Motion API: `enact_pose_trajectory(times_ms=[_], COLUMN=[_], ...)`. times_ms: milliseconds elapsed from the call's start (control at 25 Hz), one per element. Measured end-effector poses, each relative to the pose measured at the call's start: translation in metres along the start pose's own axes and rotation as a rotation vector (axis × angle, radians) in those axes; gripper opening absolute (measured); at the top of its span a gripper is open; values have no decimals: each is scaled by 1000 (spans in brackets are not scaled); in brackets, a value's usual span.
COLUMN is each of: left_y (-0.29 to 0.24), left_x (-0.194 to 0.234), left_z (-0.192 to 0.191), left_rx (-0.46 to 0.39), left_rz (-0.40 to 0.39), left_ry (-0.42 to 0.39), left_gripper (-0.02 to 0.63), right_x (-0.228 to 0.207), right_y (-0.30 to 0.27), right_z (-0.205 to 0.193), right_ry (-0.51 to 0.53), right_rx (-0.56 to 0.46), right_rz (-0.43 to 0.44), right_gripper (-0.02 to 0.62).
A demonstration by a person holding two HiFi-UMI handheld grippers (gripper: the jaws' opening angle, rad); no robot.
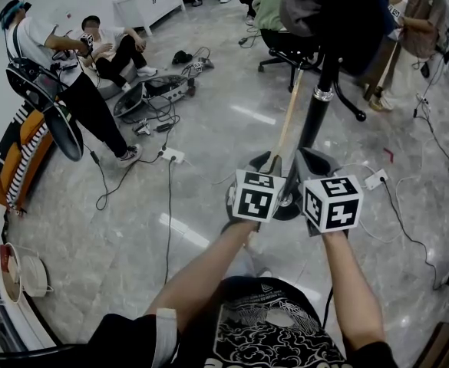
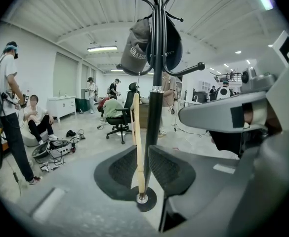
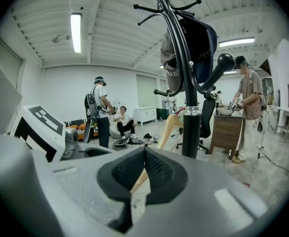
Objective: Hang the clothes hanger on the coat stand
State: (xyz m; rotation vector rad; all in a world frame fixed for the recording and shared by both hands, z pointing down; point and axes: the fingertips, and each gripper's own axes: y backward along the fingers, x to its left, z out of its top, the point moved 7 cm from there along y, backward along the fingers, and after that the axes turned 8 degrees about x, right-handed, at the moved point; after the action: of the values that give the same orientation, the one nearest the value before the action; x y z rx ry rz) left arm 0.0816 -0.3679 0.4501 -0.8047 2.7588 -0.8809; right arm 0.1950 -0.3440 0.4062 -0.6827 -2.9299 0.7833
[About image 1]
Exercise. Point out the white power strip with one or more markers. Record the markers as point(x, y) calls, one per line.
point(375, 179)
point(173, 155)

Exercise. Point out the red floor tape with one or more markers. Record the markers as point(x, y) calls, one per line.
point(390, 155)

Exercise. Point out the black cloth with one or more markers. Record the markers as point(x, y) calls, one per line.
point(182, 57)

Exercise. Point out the person's black printed shirt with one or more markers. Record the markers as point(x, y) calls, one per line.
point(270, 336)

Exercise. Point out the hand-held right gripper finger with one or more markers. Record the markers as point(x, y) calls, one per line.
point(305, 167)
point(324, 165)

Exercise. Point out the white round tub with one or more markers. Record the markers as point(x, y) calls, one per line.
point(11, 290)

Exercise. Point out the red box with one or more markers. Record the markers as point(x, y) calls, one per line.
point(4, 259)

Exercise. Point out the grey open equipment case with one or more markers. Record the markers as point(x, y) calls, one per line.
point(159, 90)

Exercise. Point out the brown wooden furniture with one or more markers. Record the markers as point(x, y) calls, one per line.
point(446, 345)

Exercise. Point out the black hanging bag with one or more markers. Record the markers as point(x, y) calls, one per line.
point(354, 21)

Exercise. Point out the white round lid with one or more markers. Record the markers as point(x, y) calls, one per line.
point(36, 276)

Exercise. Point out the person's left forearm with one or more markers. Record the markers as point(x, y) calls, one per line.
point(205, 278)

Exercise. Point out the spare hand-held gripper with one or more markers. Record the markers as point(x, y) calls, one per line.
point(142, 127)
point(201, 67)

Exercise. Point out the green garment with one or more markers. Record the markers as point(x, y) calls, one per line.
point(266, 8)

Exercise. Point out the brown wooden desk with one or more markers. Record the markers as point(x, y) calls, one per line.
point(379, 71)

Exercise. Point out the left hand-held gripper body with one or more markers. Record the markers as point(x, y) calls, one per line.
point(256, 201)

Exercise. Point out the black oval backpack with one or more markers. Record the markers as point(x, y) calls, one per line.
point(51, 121)

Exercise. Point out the person's right shoe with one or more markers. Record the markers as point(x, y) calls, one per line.
point(265, 273)

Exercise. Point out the wooden stick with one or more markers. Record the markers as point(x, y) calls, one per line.
point(285, 129)

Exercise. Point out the person's right forearm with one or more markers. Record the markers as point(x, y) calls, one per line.
point(352, 290)

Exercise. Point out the black coat rack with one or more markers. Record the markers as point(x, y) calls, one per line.
point(316, 113)

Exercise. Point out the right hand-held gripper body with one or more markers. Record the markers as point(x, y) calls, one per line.
point(335, 205)

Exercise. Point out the white cabinet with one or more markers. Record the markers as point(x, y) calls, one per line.
point(151, 2)

